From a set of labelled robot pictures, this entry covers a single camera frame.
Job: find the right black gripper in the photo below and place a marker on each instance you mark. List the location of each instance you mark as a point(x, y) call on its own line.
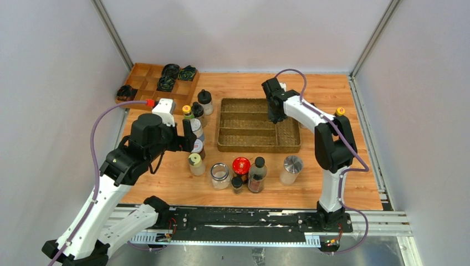
point(271, 117)

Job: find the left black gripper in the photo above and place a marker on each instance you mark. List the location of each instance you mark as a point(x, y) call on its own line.
point(186, 142)

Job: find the red cap sauce bottle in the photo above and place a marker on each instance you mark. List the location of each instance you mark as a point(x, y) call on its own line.
point(240, 168)

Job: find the tall black cap oil bottle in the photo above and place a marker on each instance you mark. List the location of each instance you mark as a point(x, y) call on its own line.
point(257, 174)

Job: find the yellow cap chili sauce bottle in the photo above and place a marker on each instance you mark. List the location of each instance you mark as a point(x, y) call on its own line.
point(340, 112)

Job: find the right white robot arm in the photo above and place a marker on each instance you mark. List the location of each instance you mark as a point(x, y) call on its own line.
point(334, 143)

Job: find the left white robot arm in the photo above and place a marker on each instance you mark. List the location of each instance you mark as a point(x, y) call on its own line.
point(87, 241)

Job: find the silver lid salt jar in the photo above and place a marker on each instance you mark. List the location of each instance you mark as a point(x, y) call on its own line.
point(197, 129)

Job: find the yellow cap green bottle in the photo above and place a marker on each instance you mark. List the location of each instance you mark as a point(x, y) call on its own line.
point(187, 112)

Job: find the small black cap bottle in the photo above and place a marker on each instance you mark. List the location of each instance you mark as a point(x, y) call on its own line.
point(199, 113)

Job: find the pale green cap shaker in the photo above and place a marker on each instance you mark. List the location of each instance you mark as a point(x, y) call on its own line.
point(197, 166)

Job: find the woven divided basket tray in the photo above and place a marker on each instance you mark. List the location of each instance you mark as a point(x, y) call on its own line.
point(243, 126)

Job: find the black cap shaker bottle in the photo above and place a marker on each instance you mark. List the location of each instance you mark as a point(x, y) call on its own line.
point(204, 97)

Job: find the right black cap shaker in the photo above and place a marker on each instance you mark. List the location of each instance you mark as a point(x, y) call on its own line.
point(303, 125)

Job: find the open glass jar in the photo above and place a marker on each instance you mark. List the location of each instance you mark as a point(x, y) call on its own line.
point(219, 174)

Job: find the steel lid glass jar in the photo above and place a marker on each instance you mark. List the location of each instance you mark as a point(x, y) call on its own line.
point(293, 165)

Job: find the small black cap spice jar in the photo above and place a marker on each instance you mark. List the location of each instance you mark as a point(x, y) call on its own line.
point(237, 184)

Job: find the wooden compartment organizer box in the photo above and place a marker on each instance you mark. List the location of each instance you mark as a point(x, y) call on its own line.
point(150, 81)

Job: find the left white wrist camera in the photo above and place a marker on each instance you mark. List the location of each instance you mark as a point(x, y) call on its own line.
point(164, 109)

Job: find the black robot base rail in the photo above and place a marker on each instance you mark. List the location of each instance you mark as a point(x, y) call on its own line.
point(246, 227)

